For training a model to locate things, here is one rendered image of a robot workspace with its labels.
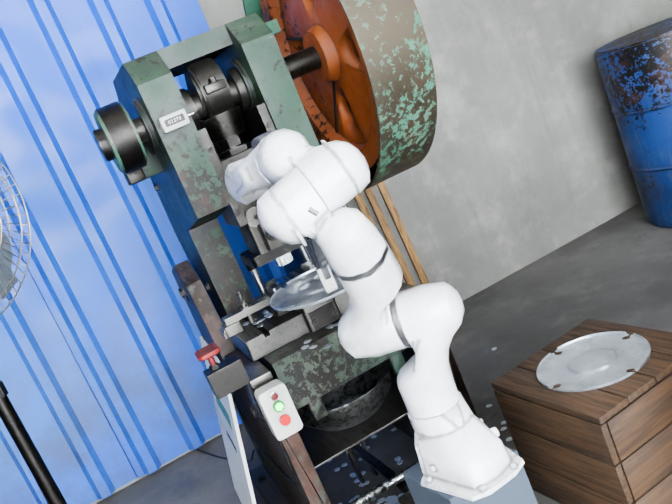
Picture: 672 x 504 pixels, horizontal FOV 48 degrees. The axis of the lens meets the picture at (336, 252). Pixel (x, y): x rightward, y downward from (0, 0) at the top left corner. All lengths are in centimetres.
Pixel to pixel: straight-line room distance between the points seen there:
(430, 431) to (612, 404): 51
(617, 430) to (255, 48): 131
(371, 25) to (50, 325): 196
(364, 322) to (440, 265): 232
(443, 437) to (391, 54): 93
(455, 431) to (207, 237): 111
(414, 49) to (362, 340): 80
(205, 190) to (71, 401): 156
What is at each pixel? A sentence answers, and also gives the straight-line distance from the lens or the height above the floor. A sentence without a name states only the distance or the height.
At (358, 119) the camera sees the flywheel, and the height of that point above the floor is 112.
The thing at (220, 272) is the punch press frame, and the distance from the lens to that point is 236.
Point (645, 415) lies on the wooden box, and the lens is 194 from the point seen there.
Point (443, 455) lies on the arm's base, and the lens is 154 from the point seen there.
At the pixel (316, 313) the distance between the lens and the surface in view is 209.
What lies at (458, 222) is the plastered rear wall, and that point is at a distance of 376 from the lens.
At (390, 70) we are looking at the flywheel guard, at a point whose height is 122.
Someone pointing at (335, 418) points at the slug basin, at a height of 38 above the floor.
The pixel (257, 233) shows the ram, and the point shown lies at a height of 95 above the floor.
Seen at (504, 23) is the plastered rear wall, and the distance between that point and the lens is 396.
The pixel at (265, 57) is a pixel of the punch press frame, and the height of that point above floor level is 138.
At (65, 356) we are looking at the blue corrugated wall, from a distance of 332.
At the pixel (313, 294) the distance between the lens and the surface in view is 194.
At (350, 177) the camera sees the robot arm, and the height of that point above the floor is 110.
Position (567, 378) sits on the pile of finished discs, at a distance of 203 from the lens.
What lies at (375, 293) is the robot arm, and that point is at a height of 89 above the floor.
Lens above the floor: 128
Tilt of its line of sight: 13 degrees down
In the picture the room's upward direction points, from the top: 23 degrees counter-clockwise
